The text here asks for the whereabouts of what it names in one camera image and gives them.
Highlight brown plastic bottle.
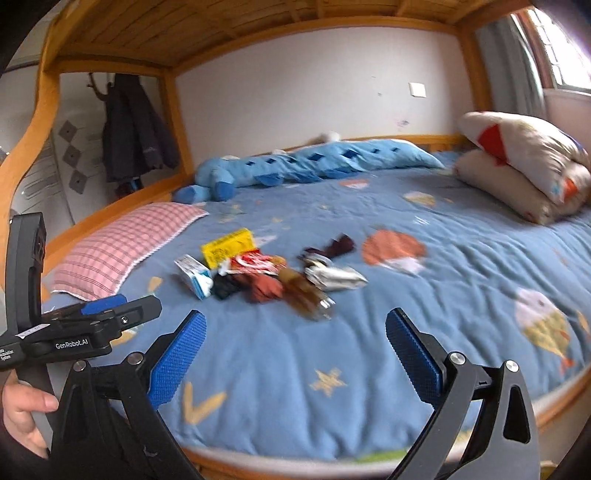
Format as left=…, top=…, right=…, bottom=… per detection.
left=279, top=268, right=336, bottom=322

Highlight window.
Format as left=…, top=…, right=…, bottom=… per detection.
left=526, top=7, right=591, bottom=93

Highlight dark red torn snack wrapper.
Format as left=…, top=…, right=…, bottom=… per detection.
left=240, top=272, right=285, bottom=304

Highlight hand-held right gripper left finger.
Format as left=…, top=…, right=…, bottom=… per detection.
left=51, top=310, right=208, bottom=480

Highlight crumpled silver wrapper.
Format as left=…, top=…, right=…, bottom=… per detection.
left=305, top=262, right=368, bottom=292

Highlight blue fish print bedsheet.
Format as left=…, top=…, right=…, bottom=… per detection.
left=41, top=152, right=591, bottom=462

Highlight yellow carton box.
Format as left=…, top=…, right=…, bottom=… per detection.
left=201, top=227, right=257, bottom=269

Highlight white wardrobe with grey diamonds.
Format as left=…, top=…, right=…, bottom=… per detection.
left=0, top=69, right=114, bottom=232

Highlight person's left hand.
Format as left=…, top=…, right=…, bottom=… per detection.
left=0, top=381, right=60, bottom=459

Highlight white and blue small box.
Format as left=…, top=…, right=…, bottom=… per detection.
left=174, top=254, right=214, bottom=301

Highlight pink plaid pillow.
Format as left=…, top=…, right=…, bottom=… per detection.
left=50, top=202, right=210, bottom=301

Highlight long blue plush toy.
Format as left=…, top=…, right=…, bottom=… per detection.
left=173, top=138, right=447, bottom=204

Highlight grey curtain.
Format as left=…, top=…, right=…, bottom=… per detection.
left=475, top=14, right=548, bottom=117

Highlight dark red ribbon bow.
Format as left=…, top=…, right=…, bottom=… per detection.
left=302, top=233, right=356, bottom=262

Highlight dark hanging jackets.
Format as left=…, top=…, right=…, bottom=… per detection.
left=102, top=74, right=181, bottom=184

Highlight wooden bunk bed frame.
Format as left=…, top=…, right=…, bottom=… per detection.
left=0, top=0, right=591, bottom=480

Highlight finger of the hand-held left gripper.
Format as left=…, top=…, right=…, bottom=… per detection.
left=58, top=294, right=128, bottom=319
left=104, top=295, right=163, bottom=334

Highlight red cartoon snack packet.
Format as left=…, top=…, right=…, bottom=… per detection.
left=228, top=249, right=287, bottom=276

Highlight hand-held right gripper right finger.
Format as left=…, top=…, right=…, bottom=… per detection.
left=385, top=308, right=540, bottom=480

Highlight black crumpled wrapper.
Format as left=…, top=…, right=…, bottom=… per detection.
left=211, top=272, right=243, bottom=301

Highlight wooden coat rack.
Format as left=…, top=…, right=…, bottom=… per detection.
left=88, top=71, right=116, bottom=108

